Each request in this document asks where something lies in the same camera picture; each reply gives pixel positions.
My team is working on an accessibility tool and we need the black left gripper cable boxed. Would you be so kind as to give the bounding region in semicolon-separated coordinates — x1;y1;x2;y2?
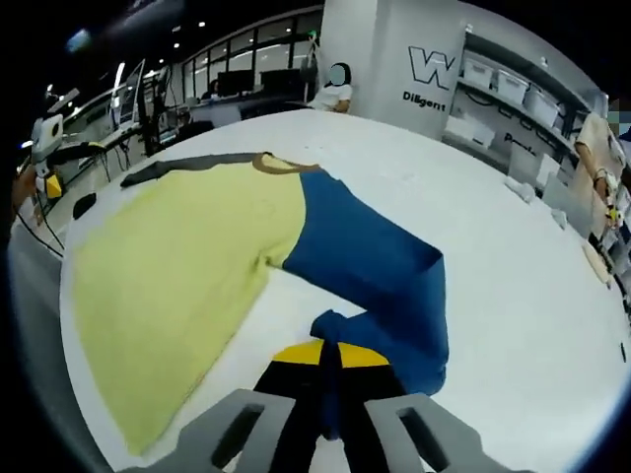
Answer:
13;204;66;259

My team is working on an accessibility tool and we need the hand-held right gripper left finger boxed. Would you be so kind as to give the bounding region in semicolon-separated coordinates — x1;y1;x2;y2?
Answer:
179;339;329;473

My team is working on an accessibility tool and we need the grey metal shelving rack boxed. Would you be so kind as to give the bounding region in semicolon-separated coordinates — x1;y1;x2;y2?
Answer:
442;23;608;165

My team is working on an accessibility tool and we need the small black object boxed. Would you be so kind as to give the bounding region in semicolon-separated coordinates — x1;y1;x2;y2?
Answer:
71;191;99;222

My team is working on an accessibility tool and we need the white folded cloth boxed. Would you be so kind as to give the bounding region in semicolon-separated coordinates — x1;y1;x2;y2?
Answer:
504;175;537;204

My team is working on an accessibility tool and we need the white storage bin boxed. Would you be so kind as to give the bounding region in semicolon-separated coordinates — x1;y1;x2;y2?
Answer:
495;67;532;103
462;57;498;91
524;82;564;125

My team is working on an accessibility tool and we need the person's left hand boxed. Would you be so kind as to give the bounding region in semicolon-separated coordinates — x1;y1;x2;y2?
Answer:
12;169;40;209

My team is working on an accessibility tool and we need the yellow blue grey garment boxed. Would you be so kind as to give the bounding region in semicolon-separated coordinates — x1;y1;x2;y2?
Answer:
67;150;452;458

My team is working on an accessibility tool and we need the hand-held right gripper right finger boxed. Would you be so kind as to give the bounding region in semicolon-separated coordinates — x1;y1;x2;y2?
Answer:
334;343;487;473

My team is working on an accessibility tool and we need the tall metal pole stand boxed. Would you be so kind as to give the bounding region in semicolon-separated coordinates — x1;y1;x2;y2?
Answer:
302;28;322;105

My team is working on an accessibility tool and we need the black computer monitor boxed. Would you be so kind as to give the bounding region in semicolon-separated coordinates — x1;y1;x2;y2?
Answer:
215;67;303;101

